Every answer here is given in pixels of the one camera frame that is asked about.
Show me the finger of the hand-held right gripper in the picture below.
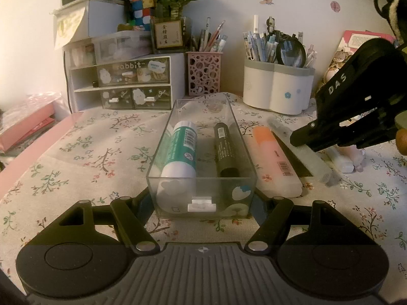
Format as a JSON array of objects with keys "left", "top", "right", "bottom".
[{"left": 291, "top": 106, "right": 398, "bottom": 152}]

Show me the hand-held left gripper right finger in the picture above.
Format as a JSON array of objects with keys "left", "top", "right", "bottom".
[{"left": 244, "top": 190, "right": 380, "bottom": 253}]

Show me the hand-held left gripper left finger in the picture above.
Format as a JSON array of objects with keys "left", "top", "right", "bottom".
[{"left": 41, "top": 190, "right": 160, "bottom": 255}]

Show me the frosted translucent pen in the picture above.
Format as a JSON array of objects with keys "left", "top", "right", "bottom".
[{"left": 267, "top": 117, "right": 338, "bottom": 185}]

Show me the clear plastic drawer tray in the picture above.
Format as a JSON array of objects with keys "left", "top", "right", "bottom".
[{"left": 146, "top": 99, "right": 257, "bottom": 219}]

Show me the person's right hand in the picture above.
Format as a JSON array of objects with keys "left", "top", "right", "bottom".
[{"left": 396, "top": 130, "right": 407, "bottom": 157}]

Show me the floral patterned bag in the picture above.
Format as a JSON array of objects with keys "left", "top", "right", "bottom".
[{"left": 318, "top": 30, "right": 399, "bottom": 103}]

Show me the orange highlighter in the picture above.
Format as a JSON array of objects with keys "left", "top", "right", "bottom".
[{"left": 248, "top": 126, "right": 303, "bottom": 198}]

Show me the small white eraser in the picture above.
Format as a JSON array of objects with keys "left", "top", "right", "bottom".
[{"left": 327, "top": 149, "right": 355, "bottom": 173}]

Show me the small pale figurine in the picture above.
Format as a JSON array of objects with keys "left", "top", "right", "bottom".
[{"left": 346, "top": 144, "right": 367, "bottom": 173}]

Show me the white pen holder grey rim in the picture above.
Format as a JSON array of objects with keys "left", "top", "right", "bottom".
[{"left": 243, "top": 58, "right": 315, "bottom": 115}]

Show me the black marker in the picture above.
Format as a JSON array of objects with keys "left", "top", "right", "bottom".
[{"left": 214, "top": 122, "right": 240, "bottom": 178}]

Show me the green and white glue stick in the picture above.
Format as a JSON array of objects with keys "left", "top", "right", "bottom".
[{"left": 161, "top": 120, "right": 198, "bottom": 204}]

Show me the floral tablecloth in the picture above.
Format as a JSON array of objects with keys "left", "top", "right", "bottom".
[{"left": 0, "top": 91, "right": 407, "bottom": 293}]

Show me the black magnifying glass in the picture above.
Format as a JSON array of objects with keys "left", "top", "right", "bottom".
[{"left": 276, "top": 38, "right": 307, "bottom": 68}]

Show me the black and white plush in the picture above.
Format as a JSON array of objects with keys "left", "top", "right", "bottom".
[{"left": 373, "top": 0, "right": 407, "bottom": 40}]

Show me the bunch of pens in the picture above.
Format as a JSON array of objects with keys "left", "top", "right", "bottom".
[{"left": 243, "top": 15, "right": 317, "bottom": 68}]

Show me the pink perforated pen holder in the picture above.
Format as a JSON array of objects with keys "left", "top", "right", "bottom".
[{"left": 186, "top": 51, "right": 223, "bottom": 97}]

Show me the white desktop drawer organizer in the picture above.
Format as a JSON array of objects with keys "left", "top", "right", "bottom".
[{"left": 64, "top": 52, "right": 186, "bottom": 113}]

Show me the bunch of pencils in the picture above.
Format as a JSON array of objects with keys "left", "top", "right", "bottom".
[{"left": 191, "top": 17, "right": 229, "bottom": 53}]

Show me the pink flat box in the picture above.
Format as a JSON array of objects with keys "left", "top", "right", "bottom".
[{"left": 0, "top": 92, "right": 64, "bottom": 154}]

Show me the clear stacked drawer box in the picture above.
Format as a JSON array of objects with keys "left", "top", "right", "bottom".
[{"left": 92, "top": 32, "right": 154, "bottom": 66}]

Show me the glass vase with label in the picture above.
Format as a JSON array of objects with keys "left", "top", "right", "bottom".
[{"left": 150, "top": 16, "right": 193, "bottom": 54}]

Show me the white storage box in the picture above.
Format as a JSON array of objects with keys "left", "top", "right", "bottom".
[{"left": 50, "top": 0, "right": 128, "bottom": 50}]

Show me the colourful cube tower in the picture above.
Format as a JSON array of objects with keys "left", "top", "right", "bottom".
[{"left": 130, "top": 0, "right": 155, "bottom": 31}]

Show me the black cable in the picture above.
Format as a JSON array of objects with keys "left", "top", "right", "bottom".
[{"left": 64, "top": 50, "right": 73, "bottom": 112}]

